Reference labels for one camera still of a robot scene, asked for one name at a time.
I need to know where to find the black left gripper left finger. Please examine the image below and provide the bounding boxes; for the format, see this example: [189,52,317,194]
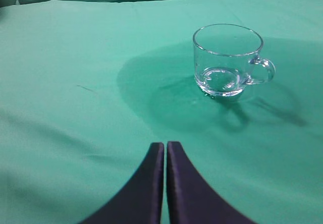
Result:
[81,142,164,223]

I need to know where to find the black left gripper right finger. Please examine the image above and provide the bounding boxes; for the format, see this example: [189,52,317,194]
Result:
[167,141,254,223]

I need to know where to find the green table cloth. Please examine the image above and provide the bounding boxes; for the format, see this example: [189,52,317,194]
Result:
[1,0,322,223]

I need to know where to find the clear glass mug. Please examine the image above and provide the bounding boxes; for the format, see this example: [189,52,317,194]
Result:
[192,23,276,97]

